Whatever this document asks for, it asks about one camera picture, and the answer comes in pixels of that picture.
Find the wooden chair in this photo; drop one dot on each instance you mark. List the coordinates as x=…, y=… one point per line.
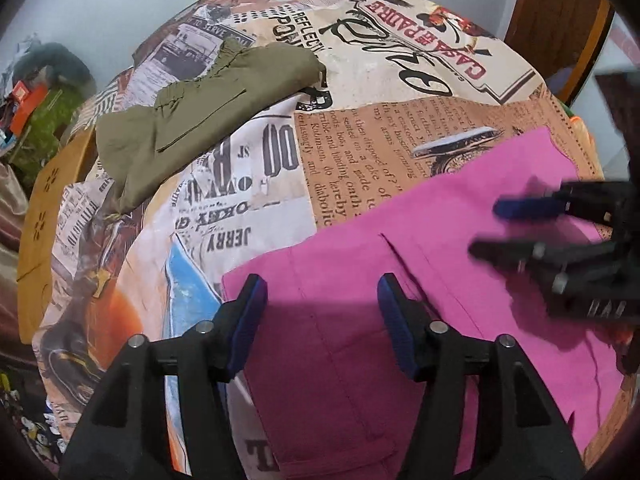
x=555, y=15

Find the striped pink curtain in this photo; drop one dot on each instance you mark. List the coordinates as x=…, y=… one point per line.
x=10, y=240

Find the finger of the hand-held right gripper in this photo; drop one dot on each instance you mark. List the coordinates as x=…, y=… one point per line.
x=505, y=252
x=525, y=208

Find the olive green pants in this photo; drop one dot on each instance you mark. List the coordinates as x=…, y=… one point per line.
x=200, y=110

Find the newspaper print bed sheet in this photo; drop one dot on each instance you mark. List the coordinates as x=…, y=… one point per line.
x=350, y=135

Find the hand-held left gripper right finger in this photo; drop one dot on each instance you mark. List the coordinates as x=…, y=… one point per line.
x=400, y=330

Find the dark patterned cloth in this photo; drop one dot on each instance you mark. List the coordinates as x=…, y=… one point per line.
x=30, y=420

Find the orange box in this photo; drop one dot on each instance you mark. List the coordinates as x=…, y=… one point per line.
x=27, y=102

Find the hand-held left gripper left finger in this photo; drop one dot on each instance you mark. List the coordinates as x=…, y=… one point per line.
x=245, y=330

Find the pink pants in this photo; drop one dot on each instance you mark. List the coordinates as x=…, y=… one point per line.
x=450, y=210

